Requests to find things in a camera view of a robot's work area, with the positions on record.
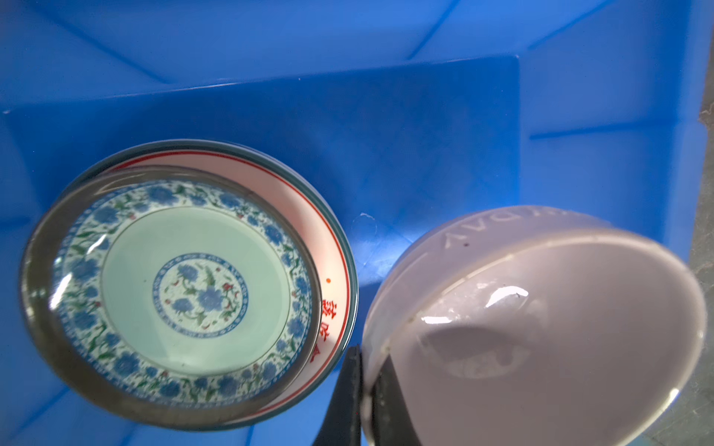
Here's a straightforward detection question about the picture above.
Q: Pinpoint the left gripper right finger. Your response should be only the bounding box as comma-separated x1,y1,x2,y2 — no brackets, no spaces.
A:
370,356,421,446

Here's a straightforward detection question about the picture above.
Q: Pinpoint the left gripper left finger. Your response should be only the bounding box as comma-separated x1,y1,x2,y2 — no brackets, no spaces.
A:
312,346,363,446

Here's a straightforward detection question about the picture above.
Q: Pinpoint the purple bowl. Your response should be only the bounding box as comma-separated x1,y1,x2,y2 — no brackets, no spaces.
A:
361,206,708,445

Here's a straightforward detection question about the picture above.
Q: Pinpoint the blue floral green plate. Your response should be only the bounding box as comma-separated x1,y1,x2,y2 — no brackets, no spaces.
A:
20,167,322,430

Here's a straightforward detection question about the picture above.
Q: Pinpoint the blue plastic bin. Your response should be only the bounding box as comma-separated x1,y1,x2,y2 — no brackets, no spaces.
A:
1,1,713,445

